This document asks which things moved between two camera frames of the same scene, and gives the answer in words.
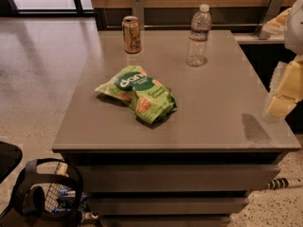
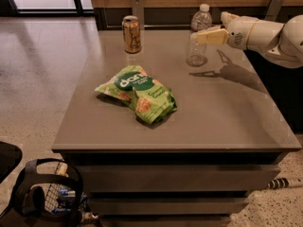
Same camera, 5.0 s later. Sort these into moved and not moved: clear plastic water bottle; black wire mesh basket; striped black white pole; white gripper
Moved: white gripper
Not moved: striped black white pole; black wire mesh basket; clear plastic water bottle
